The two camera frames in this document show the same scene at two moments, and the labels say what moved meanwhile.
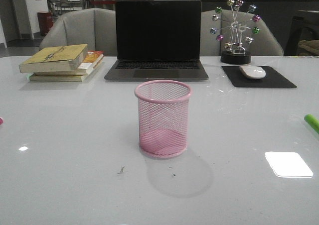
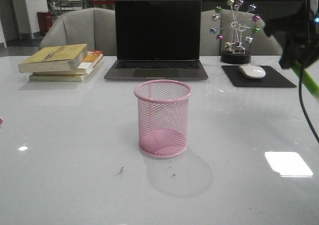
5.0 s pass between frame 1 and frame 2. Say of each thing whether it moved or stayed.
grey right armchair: stayed
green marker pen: moved
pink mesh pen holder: stayed
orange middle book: stayed
